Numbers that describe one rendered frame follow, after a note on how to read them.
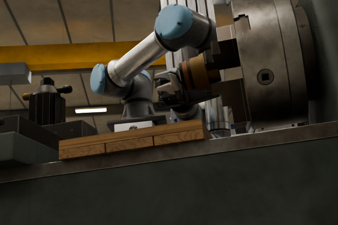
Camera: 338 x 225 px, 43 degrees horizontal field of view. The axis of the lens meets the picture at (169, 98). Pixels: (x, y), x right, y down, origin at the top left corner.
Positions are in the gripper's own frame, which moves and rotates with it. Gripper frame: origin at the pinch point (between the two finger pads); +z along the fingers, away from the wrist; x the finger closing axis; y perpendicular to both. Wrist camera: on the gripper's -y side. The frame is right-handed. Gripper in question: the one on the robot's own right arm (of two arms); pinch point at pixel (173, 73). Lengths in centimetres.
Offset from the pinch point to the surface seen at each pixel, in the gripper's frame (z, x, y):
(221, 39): 10.6, 1.2, -13.1
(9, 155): 19.8, -20.1, 30.4
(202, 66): 1.5, -0.1, -7.5
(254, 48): 12.2, -3.1, -19.6
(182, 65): 0.5, 1.6, -2.4
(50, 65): -885, 486, 512
